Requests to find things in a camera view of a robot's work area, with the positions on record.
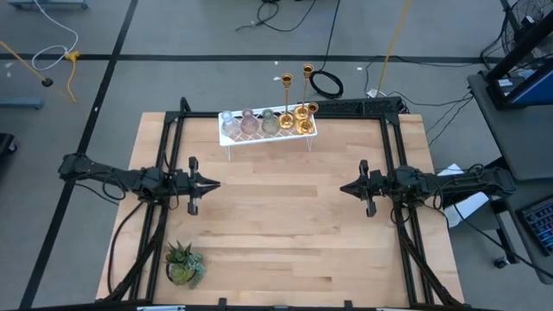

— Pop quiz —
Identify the white slatted wire rack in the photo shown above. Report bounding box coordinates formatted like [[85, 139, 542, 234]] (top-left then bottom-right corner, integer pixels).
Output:
[[218, 103, 319, 162]]

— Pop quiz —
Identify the long yellow hanging cable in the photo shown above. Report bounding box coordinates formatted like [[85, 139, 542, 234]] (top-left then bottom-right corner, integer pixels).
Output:
[[375, 0, 411, 96]]

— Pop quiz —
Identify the yellow pole with black tip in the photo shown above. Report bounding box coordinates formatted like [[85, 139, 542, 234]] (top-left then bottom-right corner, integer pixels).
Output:
[[0, 39, 55, 87]]

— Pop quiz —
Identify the black aluminium table frame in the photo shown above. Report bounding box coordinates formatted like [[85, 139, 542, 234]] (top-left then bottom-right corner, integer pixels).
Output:
[[103, 97, 466, 310]]

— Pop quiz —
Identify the white floor cable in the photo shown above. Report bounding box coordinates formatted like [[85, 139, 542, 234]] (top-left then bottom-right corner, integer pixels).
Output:
[[30, 0, 79, 73]]

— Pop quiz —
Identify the tall gold candlestick holder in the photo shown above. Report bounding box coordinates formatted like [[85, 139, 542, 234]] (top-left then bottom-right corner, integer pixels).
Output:
[[293, 63, 315, 121]]

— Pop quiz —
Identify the black perforated cable tray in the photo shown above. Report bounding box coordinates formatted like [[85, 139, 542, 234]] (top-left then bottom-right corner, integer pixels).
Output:
[[317, 97, 406, 116]]

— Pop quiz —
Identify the yellow extension plug cable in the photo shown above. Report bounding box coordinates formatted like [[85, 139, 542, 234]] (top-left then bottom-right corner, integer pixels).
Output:
[[64, 50, 82, 104]]

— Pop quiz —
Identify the round wire fan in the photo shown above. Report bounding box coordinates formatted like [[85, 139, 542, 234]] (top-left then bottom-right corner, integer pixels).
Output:
[[503, 0, 553, 57]]

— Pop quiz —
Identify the clear glass candle holder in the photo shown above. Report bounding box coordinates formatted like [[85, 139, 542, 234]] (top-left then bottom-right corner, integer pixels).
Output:
[[220, 111, 241, 138]]

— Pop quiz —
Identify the black floor cable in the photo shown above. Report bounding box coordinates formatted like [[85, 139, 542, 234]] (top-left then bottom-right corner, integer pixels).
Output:
[[235, 0, 319, 34]]

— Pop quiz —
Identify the grey equipment table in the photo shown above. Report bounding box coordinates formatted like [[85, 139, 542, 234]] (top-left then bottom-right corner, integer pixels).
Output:
[[492, 155, 553, 286]]

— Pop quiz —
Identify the grey side desk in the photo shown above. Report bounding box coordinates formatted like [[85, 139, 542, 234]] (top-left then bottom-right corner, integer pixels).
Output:
[[467, 58, 553, 182]]

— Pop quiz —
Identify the grey flat stand base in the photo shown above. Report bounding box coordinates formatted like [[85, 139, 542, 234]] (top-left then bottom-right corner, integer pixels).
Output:
[[0, 97, 44, 111]]

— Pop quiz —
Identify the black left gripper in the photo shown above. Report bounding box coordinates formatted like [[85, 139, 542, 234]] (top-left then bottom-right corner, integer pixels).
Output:
[[172, 155, 221, 216]]

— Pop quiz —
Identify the potted succulent plant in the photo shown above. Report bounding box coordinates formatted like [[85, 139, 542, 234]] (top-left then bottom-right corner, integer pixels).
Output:
[[163, 240, 207, 289]]

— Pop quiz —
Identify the black diagonal beam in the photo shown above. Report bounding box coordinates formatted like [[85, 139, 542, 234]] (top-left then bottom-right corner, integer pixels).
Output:
[[487, 12, 553, 83]]

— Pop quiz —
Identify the keypad with lit keys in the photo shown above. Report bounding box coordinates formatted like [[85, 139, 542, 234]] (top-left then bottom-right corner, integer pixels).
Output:
[[516, 196, 553, 256]]

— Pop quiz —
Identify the pink glass candle holder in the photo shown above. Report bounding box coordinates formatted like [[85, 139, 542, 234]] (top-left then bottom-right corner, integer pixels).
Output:
[[239, 107, 260, 135]]

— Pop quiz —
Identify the green glass candle holder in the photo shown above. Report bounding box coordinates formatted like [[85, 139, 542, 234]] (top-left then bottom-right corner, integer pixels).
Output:
[[260, 108, 280, 134]]

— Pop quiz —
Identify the blue screen device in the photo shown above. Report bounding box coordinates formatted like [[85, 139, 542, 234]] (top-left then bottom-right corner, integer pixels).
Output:
[[487, 55, 553, 110]]

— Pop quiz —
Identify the coiled black cable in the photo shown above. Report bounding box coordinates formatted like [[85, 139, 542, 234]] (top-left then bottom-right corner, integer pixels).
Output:
[[308, 0, 345, 100]]

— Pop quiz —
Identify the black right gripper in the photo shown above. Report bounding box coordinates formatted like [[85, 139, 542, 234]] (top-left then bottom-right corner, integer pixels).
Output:
[[340, 159, 388, 218]]

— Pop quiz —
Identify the short gold candlestick holder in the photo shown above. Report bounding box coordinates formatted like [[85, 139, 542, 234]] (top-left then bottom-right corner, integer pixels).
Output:
[[296, 101, 320, 135]]

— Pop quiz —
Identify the medium gold candlestick holder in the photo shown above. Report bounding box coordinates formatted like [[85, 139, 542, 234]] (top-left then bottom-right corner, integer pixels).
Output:
[[277, 73, 296, 130]]

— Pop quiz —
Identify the white paper sheet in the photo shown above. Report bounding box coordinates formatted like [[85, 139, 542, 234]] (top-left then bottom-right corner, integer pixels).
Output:
[[435, 162, 492, 229]]

